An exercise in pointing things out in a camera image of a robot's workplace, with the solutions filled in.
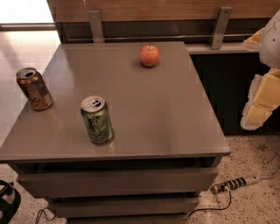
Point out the brown soda can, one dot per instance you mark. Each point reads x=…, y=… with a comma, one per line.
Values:
x=34, y=88

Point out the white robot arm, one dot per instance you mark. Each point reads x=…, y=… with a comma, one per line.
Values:
x=269, y=48

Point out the left metal bracket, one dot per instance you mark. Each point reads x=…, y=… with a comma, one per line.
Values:
x=95, y=21

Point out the white power strip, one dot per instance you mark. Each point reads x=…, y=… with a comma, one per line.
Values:
x=234, y=184

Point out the red apple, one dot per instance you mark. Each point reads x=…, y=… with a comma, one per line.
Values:
x=149, y=55

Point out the wooden wall shelf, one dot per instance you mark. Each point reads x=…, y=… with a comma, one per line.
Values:
x=141, y=20

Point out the black chair base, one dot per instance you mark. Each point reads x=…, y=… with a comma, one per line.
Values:
x=10, y=200

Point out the green soda can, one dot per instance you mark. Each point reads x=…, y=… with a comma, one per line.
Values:
x=95, y=114

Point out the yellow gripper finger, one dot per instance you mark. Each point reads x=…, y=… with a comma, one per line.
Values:
x=253, y=42
x=263, y=99

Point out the metal bracket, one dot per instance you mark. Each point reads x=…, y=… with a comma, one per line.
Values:
x=220, y=27
x=95, y=21

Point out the right metal bracket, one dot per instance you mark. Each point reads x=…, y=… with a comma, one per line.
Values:
x=220, y=27

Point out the grey drawer cabinet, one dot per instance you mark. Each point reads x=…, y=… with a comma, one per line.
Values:
x=165, y=147

